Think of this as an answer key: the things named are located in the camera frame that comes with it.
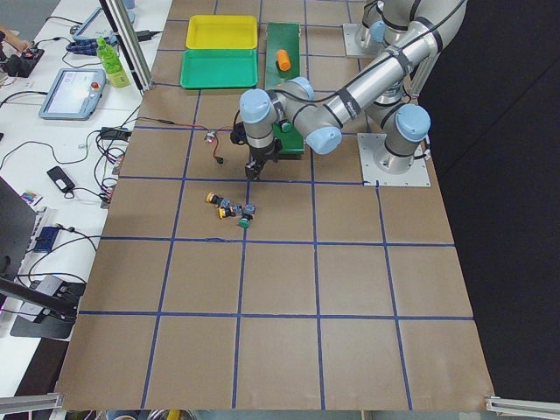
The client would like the green tea bottle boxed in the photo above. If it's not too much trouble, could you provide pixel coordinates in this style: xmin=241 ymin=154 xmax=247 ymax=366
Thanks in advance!
xmin=96 ymin=38 xmax=130 ymax=88

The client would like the plain orange cylinder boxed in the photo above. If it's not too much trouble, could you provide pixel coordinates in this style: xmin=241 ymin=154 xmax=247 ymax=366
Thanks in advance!
xmin=276 ymin=49 xmax=292 ymax=72

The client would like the teach pendant tablet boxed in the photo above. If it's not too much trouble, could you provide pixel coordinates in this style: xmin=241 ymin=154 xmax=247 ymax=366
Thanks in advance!
xmin=38 ymin=68 xmax=106 ymax=121
xmin=72 ymin=7 xmax=114 ymax=41

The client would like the aluminium frame post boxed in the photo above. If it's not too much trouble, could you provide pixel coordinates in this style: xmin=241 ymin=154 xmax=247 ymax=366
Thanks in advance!
xmin=99 ymin=0 xmax=153 ymax=92

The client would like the black phone with strap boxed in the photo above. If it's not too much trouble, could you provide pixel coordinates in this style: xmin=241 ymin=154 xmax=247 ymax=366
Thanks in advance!
xmin=46 ymin=166 xmax=76 ymax=193

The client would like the yellow plastic tray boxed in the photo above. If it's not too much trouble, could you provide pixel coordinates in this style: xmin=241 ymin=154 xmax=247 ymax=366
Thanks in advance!
xmin=185 ymin=15 xmax=258 ymax=50

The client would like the green push button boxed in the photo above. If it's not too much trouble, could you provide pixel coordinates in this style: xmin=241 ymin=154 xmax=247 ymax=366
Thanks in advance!
xmin=238 ymin=203 xmax=256 ymax=228
xmin=278 ymin=122 xmax=293 ymax=133

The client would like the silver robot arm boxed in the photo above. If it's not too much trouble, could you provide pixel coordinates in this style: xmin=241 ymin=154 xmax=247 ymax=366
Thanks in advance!
xmin=366 ymin=79 xmax=431 ymax=175
xmin=239 ymin=1 xmax=467 ymax=180

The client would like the green conveyor belt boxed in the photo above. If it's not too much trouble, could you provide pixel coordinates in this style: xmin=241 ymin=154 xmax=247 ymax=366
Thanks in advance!
xmin=264 ymin=22 xmax=305 ymax=159

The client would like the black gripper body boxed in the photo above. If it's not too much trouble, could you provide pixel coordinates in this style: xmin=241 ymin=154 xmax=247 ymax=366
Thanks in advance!
xmin=245 ymin=138 xmax=283 ymax=172

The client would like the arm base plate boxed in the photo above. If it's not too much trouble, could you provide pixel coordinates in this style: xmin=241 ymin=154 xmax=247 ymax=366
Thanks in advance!
xmin=342 ymin=24 xmax=375 ymax=58
xmin=357 ymin=133 xmax=431 ymax=187

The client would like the yellow push button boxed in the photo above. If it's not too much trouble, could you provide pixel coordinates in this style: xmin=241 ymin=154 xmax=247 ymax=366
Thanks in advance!
xmin=218 ymin=204 xmax=243 ymax=219
xmin=206 ymin=192 xmax=231 ymax=208

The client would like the green plastic tray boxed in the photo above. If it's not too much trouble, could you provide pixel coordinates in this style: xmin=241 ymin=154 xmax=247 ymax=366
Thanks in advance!
xmin=179 ymin=49 xmax=258 ymax=89

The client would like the black power adapter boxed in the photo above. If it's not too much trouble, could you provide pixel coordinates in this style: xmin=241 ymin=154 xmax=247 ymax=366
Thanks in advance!
xmin=100 ymin=127 xmax=131 ymax=141

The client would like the red black power cable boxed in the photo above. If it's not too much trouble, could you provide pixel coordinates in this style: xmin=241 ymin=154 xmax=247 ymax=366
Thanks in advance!
xmin=130 ymin=116 xmax=246 ymax=166

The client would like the small motor controller board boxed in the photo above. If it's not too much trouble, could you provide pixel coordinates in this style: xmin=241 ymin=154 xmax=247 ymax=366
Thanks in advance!
xmin=205 ymin=130 xmax=218 ymax=143

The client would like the near teach pendant tablet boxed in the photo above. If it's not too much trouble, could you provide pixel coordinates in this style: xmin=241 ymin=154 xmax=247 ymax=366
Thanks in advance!
xmin=38 ymin=68 xmax=106 ymax=121

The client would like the far teach pendant tablet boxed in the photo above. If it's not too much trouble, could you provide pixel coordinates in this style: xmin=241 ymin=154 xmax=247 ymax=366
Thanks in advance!
xmin=72 ymin=7 xmax=114 ymax=41

